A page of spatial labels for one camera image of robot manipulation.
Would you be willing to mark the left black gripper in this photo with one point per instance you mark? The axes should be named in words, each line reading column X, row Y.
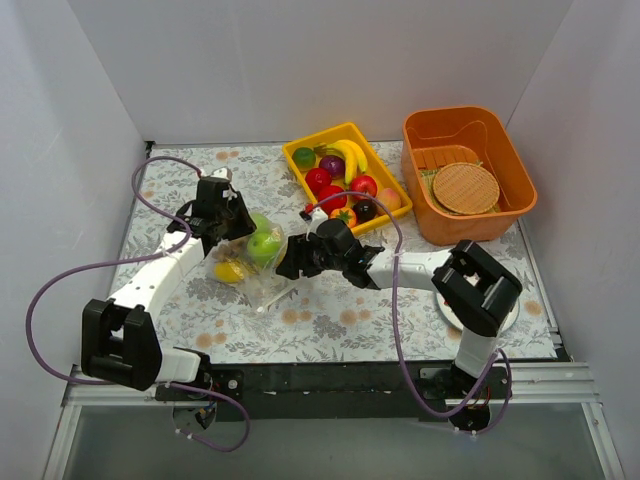
column 232, row 223

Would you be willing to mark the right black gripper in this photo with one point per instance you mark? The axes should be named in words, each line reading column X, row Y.
column 301, row 254

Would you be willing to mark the green fake apple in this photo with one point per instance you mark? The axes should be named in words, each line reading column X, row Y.
column 262, row 223
column 264, row 247

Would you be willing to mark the clear zip top bag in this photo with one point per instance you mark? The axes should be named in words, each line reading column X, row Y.
column 261, row 286

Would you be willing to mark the dark fake plum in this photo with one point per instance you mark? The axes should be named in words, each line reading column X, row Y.
column 365, row 210

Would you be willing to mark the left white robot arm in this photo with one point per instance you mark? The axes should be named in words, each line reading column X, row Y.
column 119, row 340

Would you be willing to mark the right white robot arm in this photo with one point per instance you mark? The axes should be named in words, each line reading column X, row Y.
column 478, row 289

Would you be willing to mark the yellow fake lemon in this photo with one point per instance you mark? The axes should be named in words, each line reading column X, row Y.
column 228, row 272

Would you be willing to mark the orange fake persimmon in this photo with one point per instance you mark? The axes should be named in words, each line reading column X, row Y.
column 346, row 215

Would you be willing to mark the green orange fake fruit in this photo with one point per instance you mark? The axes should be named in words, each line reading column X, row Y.
column 304, row 158

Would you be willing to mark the purple fake onion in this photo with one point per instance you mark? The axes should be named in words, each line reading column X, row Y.
column 334, row 165

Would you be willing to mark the red fake apple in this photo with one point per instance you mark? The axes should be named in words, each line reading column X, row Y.
column 364, row 184

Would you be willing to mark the fake peach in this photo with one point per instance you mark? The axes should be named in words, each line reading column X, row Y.
column 389, row 199

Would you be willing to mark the yellow banana bunch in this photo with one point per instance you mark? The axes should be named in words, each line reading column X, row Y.
column 354, row 156

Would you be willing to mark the yellow plastic tray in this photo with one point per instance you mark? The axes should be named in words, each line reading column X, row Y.
column 376, row 169

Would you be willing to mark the watermelon pattern plate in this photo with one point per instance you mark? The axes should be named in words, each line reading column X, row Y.
column 453, row 320

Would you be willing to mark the round woven bamboo tray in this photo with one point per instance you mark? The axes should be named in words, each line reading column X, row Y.
column 465, row 189

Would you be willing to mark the orange plastic tub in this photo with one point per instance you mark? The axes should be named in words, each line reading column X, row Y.
column 463, row 175

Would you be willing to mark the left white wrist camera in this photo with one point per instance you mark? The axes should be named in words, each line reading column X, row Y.
column 223, row 174

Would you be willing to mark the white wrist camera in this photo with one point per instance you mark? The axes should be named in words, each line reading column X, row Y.
column 313, row 218
column 223, row 174

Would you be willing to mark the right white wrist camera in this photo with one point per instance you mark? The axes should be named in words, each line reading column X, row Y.
column 313, row 218

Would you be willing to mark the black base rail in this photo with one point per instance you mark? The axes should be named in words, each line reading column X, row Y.
column 338, row 390

